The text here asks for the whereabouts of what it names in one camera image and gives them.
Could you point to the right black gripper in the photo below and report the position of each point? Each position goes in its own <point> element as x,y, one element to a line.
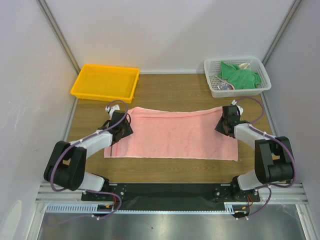
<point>222,126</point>

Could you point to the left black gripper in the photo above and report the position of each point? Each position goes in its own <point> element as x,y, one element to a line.
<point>128,131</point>

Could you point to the pink towel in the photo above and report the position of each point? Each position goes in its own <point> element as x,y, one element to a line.
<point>175,135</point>

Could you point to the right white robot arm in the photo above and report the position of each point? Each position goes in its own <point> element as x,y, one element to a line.
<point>273,158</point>

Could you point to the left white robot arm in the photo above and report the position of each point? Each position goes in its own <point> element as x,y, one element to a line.
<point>66,168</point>

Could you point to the patterned white cloth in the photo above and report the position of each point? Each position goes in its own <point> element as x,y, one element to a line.
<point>223,85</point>

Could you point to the green towel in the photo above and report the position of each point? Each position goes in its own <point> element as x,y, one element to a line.
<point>240,78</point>

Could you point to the white plastic basket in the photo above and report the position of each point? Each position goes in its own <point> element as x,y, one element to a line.
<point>212,68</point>

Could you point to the yellow plastic tray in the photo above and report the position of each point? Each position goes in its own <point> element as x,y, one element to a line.
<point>106,83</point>

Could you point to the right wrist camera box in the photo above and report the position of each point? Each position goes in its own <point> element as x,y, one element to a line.
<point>239,108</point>

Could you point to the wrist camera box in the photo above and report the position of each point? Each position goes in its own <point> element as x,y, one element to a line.
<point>239,108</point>
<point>111,109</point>

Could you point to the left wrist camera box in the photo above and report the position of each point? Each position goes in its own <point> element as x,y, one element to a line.
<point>111,109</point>

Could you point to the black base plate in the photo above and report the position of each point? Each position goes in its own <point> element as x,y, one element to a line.
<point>176,196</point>

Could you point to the aluminium frame rail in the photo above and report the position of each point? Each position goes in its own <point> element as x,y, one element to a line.
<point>271,194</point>

